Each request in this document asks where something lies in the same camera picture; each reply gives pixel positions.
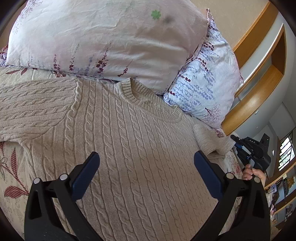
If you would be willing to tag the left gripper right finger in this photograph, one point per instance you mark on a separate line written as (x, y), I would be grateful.
(252, 221)

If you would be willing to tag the floral bed quilt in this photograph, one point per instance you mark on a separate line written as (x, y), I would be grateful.
(13, 185)

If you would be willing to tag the person's right hand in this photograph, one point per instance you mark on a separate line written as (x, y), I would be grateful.
(249, 172)

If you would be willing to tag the wooden bookshelf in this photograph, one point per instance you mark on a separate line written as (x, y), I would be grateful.
(280, 192)

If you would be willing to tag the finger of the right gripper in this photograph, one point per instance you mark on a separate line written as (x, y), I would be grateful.
(239, 142)

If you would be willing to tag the barred window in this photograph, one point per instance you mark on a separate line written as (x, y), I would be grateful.
(287, 151)

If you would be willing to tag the pink floral pillow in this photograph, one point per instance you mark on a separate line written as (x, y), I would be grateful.
(146, 40)

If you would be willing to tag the blue floral pillow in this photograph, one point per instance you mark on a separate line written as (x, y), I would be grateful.
(205, 87)

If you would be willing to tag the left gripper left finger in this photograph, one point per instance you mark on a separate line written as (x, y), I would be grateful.
(41, 219)

